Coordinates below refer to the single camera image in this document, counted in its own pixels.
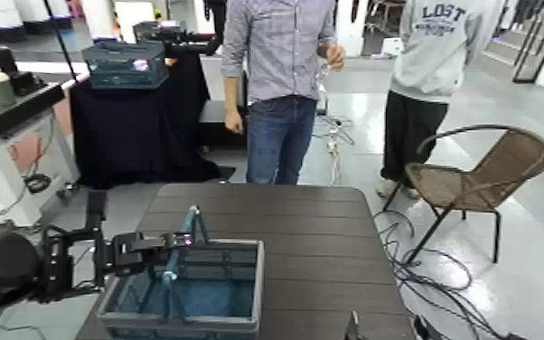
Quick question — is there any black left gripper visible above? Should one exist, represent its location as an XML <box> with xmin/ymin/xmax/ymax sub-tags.
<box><xmin>92</xmin><ymin>231</ymin><xmax>194</xmax><ymax>279</ymax></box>

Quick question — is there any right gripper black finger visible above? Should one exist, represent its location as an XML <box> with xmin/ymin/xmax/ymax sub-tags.
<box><xmin>413</xmin><ymin>314</ymin><xmax>444</xmax><ymax>340</ymax></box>
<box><xmin>344</xmin><ymin>309</ymin><xmax>361</xmax><ymax>340</ymax></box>

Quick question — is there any teal grey crate with handles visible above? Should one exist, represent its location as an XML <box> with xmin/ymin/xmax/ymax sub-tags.
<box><xmin>96</xmin><ymin>204</ymin><xmax>265</xmax><ymax>340</ymax></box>

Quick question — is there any teal crate with pink sticker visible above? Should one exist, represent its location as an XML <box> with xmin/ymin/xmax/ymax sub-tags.
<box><xmin>80</xmin><ymin>40</ymin><xmax>170</xmax><ymax>91</ymax></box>

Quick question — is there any checked shirt man right hand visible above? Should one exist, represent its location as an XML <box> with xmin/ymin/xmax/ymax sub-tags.
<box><xmin>224</xmin><ymin>109</ymin><xmax>245</xmax><ymax>136</ymax></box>

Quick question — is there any checked shirt man left hand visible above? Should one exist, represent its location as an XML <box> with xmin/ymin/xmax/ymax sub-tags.
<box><xmin>324</xmin><ymin>42</ymin><xmax>348</xmax><ymax>72</ymax></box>

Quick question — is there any black cloth draped table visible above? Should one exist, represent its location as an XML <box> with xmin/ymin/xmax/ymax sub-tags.
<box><xmin>69</xmin><ymin>44</ymin><xmax>223</xmax><ymax>189</ymax></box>

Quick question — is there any brown wicker metal chair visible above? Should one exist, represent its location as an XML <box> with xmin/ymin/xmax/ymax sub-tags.
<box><xmin>382</xmin><ymin>124</ymin><xmax>544</xmax><ymax>266</ymax></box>

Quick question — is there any white cart with black top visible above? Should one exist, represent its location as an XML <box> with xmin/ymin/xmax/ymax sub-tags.
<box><xmin>0</xmin><ymin>82</ymin><xmax>82</xmax><ymax>229</ymax></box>

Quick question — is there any man in checked shirt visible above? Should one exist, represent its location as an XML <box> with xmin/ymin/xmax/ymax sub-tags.
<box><xmin>220</xmin><ymin>0</ymin><xmax>348</xmax><ymax>185</ymax></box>

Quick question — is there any thin black pole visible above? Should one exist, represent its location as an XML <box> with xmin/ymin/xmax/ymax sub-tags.
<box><xmin>42</xmin><ymin>0</ymin><xmax>80</xmax><ymax>83</ymax></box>

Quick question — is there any white standing board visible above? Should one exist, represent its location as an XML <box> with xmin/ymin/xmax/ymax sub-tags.
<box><xmin>81</xmin><ymin>0</ymin><xmax>158</xmax><ymax>45</ymax></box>

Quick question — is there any person in grey hoodie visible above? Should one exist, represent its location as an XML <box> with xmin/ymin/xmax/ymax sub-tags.
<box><xmin>375</xmin><ymin>0</ymin><xmax>505</xmax><ymax>201</ymax></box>

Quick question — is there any small white box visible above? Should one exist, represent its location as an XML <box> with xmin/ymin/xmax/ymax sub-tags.
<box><xmin>380</xmin><ymin>36</ymin><xmax>405</xmax><ymax>58</ymax></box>

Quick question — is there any white square pillar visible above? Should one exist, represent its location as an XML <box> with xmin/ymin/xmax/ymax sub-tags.
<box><xmin>334</xmin><ymin>0</ymin><xmax>369</xmax><ymax>59</ymax></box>

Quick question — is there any dark floor cable bundle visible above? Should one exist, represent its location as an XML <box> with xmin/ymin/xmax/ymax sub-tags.
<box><xmin>372</xmin><ymin>208</ymin><xmax>531</xmax><ymax>340</ymax></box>

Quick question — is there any black coiled cable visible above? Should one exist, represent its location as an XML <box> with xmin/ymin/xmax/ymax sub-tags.
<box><xmin>23</xmin><ymin>172</ymin><xmax>53</xmax><ymax>194</ymax></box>

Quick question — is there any grey floor cable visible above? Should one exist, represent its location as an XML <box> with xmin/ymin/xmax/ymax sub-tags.
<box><xmin>0</xmin><ymin>307</ymin><xmax>49</xmax><ymax>340</ymax></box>

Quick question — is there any white power strip with cord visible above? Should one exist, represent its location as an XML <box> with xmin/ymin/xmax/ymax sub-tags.
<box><xmin>312</xmin><ymin>112</ymin><xmax>357</xmax><ymax>186</ymax></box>

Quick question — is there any aluminium profile post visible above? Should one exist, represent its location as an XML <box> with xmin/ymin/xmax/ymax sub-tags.
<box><xmin>315</xmin><ymin>82</ymin><xmax>329</xmax><ymax>118</ymax></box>

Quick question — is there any black metal frame rack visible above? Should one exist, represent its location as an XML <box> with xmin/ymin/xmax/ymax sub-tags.
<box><xmin>511</xmin><ymin>0</ymin><xmax>544</xmax><ymax>85</ymax></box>

